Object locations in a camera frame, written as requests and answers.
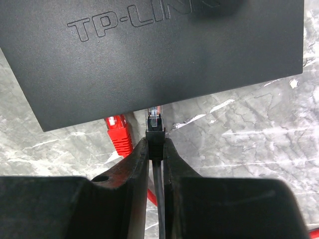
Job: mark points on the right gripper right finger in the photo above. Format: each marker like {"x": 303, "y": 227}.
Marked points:
{"x": 198, "y": 207}

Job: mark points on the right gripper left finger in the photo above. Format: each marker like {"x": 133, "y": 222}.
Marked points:
{"x": 110, "y": 206}

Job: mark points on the black network switch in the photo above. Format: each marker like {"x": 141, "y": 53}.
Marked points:
{"x": 78, "y": 61}

